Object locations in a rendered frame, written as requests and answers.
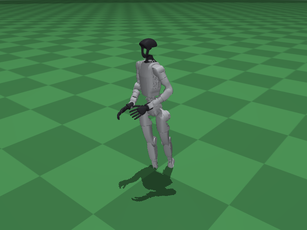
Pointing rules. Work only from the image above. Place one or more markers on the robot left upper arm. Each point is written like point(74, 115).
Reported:
point(159, 71)

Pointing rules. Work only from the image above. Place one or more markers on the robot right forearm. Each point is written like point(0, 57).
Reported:
point(134, 96)

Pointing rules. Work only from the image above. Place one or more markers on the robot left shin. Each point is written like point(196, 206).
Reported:
point(168, 151)

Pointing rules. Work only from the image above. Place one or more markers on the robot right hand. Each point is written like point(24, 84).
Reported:
point(128, 106)

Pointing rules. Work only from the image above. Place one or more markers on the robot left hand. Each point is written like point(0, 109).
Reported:
point(141, 110)

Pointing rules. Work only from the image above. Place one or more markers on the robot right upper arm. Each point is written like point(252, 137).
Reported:
point(137, 84)

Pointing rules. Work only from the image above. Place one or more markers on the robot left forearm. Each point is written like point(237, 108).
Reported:
point(162, 97)

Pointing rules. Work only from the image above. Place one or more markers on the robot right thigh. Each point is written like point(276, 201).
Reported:
point(146, 125)

